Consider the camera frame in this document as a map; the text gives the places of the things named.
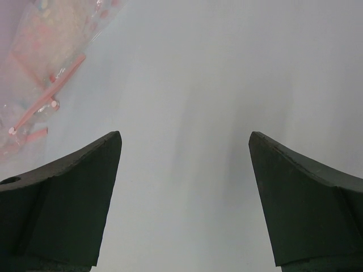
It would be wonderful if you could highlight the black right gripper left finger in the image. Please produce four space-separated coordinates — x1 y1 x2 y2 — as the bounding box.
1 131 122 271

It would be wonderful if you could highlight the pile of zip bags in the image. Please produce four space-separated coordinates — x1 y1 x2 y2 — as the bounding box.
1 1 125 159

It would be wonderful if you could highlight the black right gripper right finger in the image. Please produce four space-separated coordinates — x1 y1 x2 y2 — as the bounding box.
248 131 362 267

